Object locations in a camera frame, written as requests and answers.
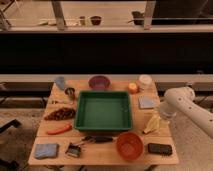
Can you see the purple plastic bowl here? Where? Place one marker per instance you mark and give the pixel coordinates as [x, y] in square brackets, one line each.
[99, 82]

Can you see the light blue sponge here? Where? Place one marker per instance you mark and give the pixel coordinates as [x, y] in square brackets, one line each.
[146, 103]

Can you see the small background jar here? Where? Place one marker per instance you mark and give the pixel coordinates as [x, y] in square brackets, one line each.
[82, 20]

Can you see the yellow banana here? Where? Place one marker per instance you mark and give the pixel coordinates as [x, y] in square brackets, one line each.
[152, 125]

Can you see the orange fruit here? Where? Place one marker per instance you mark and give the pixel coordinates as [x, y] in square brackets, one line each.
[133, 88]

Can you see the blue folded cloth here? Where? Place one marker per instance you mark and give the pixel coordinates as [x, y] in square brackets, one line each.
[43, 151]

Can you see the dark red background bowl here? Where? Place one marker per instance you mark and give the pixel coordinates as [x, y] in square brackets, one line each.
[96, 20]

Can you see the orange plastic bowl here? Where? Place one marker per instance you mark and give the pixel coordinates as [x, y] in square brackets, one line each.
[129, 146]

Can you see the white cup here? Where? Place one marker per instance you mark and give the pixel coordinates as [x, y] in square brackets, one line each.
[145, 81]

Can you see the light blue cup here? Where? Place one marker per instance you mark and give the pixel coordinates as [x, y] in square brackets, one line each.
[60, 82]

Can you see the green plastic tray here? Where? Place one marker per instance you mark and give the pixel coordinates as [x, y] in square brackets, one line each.
[103, 111]

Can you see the dark background pot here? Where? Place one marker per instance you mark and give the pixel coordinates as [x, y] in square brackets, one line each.
[138, 17]

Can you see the metal measuring cup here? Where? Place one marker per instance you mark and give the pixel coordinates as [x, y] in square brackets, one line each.
[70, 92]

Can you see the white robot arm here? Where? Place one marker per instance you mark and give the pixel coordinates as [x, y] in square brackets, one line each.
[181, 100]

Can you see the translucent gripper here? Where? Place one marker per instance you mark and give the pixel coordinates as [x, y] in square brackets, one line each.
[163, 115]

